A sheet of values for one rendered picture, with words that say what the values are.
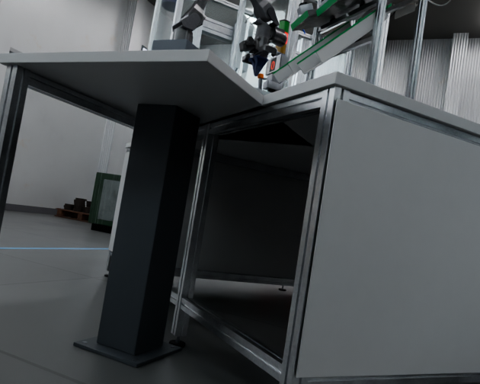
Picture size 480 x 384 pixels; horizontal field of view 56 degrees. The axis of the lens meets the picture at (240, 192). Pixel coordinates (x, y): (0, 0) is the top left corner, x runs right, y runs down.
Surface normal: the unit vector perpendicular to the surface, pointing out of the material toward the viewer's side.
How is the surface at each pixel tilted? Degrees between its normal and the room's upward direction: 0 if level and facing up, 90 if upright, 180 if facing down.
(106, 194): 90
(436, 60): 90
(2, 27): 90
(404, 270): 90
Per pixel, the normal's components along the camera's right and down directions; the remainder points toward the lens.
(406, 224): 0.46, 0.02
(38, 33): 0.90, 0.11
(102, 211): -0.37, -0.11
